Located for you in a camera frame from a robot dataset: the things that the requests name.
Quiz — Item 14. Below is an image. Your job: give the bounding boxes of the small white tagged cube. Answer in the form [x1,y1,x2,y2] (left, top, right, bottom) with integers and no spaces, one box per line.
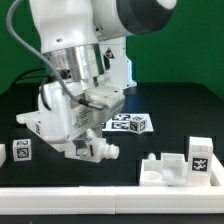
[12,139,32,161]

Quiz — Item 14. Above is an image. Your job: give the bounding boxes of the white tagged cube on sheet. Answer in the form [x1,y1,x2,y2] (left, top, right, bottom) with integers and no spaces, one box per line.
[129,116,147,134]

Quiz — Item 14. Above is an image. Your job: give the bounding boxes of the white block left edge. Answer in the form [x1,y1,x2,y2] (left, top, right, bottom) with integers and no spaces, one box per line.
[0,144,6,167]

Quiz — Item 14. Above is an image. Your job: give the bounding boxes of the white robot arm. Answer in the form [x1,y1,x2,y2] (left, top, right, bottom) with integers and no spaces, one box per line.
[6,0,177,162]

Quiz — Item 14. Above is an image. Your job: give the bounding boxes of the printed marker sheet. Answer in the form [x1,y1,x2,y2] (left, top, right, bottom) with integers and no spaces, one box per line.
[102,113,154,134]

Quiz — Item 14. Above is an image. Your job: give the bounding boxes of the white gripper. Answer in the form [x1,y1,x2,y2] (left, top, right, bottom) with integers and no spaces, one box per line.
[37,79,126,158]

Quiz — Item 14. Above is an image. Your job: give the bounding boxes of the white chair seat part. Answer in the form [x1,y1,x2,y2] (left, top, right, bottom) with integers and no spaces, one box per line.
[139,153,188,187]

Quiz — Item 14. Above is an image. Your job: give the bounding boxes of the white chair back part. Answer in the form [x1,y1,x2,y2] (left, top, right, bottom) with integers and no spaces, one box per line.
[16,111,41,129]

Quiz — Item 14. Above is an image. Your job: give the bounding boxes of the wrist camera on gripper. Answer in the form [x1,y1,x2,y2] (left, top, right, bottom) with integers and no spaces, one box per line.
[85,86,125,108]

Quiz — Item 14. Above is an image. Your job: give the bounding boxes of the white frame wall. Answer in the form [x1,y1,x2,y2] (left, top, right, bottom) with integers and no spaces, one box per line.
[0,157,224,215]

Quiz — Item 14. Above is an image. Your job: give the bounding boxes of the black cables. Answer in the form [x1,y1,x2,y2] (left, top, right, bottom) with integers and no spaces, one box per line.
[10,65,48,87]

